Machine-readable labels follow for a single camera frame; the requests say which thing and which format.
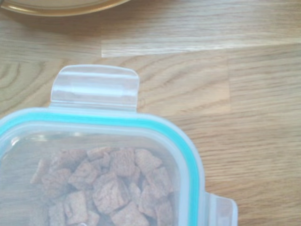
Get clear lid with teal seal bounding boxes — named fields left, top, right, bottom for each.
left=0, top=65, right=238, bottom=226

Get brown cereal squares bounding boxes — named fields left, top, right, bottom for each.
left=30, top=147, right=175, bottom=226

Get white dinner plate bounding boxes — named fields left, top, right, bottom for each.
left=0, top=0, right=132, bottom=17

